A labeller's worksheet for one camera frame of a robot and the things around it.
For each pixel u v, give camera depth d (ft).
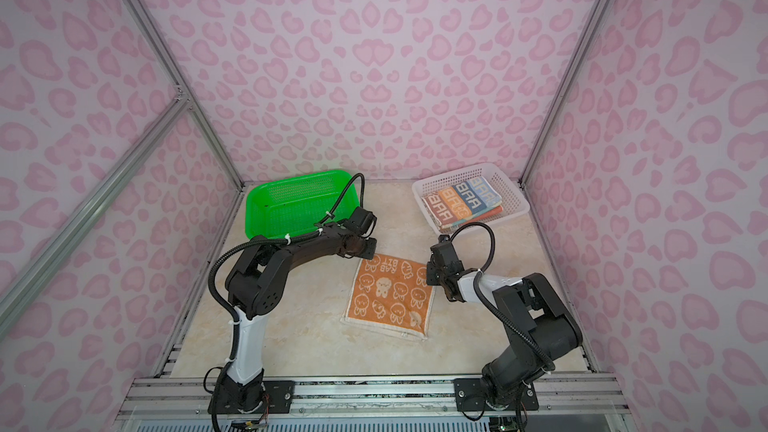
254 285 1.79
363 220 2.66
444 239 2.81
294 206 3.73
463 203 3.51
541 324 1.49
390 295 2.94
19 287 1.67
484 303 1.59
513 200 3.42
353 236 2.55
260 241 1.88
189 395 2.46
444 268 2.41
